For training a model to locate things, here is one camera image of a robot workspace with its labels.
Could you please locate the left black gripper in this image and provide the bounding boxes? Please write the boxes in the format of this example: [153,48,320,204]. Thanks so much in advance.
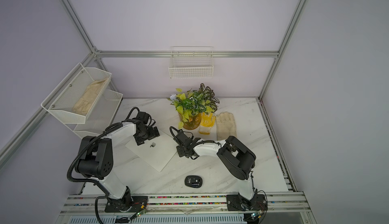
[134,126,160,146]

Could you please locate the white laptop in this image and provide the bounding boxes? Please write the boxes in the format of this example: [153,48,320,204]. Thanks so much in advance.
[126,131,177,172]

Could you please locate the black wireless mouse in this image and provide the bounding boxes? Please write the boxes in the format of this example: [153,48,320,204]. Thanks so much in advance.
[184,175,203,189]

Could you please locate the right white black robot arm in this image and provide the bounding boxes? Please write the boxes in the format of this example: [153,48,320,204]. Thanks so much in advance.
[169,126,268,213]

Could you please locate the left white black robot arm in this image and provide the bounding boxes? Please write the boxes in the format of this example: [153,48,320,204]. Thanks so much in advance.
[66,107,160,224]

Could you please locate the yellow glass cup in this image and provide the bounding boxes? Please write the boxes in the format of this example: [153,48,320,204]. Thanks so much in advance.
[199,113,216,135]

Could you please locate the potted green plant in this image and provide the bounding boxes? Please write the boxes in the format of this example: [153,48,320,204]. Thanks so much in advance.
[167,83,220,130]

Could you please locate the beige work glove on table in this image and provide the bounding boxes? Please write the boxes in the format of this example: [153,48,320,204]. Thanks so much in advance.
[216,112,237,141]

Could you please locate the beige glove in basket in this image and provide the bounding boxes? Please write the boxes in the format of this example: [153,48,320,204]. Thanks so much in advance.
[72,79,107,116]

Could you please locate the white two-tier wall basket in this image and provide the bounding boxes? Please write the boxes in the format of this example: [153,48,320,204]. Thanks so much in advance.
[41,63,123,138]

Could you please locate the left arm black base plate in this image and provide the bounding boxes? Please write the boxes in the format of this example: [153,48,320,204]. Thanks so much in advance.
[104,196,149,213]

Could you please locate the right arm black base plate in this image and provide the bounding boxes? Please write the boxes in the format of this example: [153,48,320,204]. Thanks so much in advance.
[226,194,268,211]

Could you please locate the white wire wall basket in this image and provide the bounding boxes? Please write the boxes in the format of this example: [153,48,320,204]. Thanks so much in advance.
[168,46,214,79]

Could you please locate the aluminium frame profiles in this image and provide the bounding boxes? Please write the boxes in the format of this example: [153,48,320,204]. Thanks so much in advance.
[1,0,308,168]

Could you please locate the aluminium front rail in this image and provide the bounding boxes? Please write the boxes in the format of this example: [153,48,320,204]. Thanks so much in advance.
[56,192,316,224]

